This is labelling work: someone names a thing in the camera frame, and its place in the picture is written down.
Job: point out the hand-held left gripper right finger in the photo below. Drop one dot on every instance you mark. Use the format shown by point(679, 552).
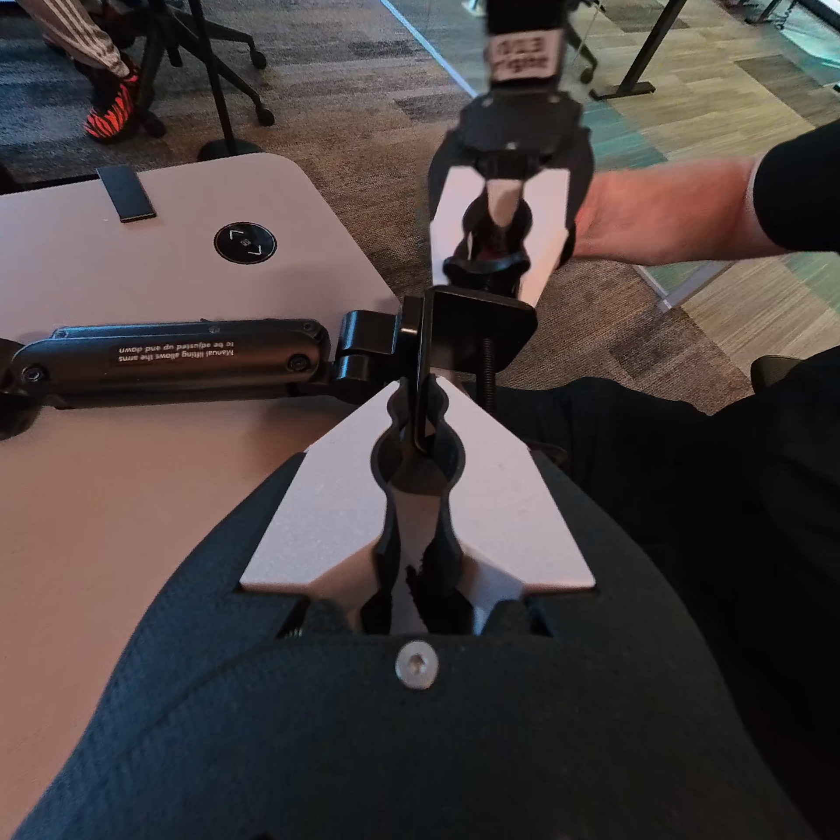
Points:
point(518, 512)

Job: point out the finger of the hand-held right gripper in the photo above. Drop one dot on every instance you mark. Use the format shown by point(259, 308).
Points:
point(453, 210)
point(548, 223)

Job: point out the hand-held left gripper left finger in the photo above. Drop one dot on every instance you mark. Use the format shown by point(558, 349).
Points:
point(328, 512)

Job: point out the black desk clamp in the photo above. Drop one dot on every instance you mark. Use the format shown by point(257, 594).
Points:
point(479, 321)

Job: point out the person's right forearm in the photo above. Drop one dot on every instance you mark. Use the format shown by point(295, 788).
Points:
point(669, 210)

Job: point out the black wheeled office chair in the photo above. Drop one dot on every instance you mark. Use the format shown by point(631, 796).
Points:
point(587, 69)
point(259, 59)

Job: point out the black table leg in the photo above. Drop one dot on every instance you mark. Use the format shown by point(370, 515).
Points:
point(620, 88)

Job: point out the black round table disc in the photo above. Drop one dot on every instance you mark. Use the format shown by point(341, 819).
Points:
point(226, 243)

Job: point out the black pole stand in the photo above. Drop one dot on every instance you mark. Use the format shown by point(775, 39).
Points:
point(229, 149)

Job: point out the black rectangular table plate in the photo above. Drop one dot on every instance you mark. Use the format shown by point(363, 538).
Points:
point(128, 193)

